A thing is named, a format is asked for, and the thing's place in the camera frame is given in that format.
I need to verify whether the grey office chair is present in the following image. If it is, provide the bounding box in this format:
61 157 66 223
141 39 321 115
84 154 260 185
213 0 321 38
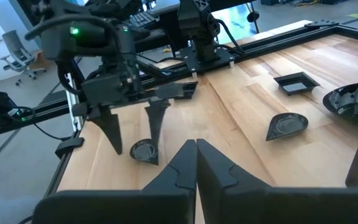
0 30 47 87

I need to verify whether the black teardrop mini plate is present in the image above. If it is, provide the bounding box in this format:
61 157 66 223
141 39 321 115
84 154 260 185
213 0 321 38
129 138 160 166
265 112 310 142

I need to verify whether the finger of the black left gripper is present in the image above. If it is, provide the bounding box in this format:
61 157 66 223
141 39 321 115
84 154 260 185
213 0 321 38
88 106 124 156
144 99 171 150

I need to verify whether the black square mini plate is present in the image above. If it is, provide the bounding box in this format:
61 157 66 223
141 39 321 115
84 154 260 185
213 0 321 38
273 72 321 96

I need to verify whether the thin black cable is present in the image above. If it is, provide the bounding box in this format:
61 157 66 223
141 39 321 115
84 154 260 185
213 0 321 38
32 123 71 142

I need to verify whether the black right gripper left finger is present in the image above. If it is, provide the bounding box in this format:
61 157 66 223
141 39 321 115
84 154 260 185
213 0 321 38
141 139 198 192

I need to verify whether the dark grey desk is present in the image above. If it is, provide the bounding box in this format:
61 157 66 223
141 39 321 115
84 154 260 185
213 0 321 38
126 0 260 54

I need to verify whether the white cable bundle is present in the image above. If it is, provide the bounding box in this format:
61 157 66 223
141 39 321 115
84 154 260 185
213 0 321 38
290 0 321 7

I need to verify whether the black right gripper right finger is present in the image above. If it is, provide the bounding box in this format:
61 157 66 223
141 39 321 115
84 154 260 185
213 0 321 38
196 138 275 192

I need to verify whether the blue backlit keyboard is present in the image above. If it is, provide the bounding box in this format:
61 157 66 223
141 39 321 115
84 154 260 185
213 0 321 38
129 11 160 29

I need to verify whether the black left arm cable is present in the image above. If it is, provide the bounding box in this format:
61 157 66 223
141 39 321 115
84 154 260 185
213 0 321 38
24 14 121 43

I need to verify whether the black leaf-shaped mini plate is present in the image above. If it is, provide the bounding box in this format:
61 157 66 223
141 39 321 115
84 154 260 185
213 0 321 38
322 82 358 126

